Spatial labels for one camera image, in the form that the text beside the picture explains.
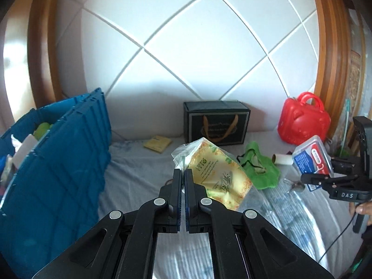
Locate floss pick clear box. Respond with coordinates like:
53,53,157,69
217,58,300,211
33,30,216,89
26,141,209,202
292,135,334,177

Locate white paper roll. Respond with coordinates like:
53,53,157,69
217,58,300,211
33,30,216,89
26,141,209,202
272,154,294,166

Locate green cloth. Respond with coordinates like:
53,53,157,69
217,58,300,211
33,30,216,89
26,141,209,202
237,141,281,190

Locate black framed safety glasses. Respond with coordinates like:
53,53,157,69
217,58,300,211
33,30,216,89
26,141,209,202
236,149,266,174

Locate yellow tea packet bag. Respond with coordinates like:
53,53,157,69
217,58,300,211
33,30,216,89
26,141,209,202
172,138,253,210

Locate pink white tissue pack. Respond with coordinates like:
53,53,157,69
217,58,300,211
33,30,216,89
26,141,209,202
11,134,38,169

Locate person right hand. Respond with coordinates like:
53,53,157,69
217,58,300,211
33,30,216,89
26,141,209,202
349,202,372,217

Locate red bear suitcase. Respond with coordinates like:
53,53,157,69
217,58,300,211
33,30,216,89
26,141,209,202
277,92,331,146

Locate blue plastic storage crate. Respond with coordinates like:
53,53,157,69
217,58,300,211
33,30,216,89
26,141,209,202
1,89,112,278

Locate yellow sticky note pad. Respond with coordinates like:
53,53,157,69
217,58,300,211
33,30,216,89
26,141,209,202
143,135,172,153

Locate green plush toy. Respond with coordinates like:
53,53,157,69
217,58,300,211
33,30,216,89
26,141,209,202
33,122,53,140

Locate black gift box gold handle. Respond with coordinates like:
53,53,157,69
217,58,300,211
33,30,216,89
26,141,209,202
183,100,251,146

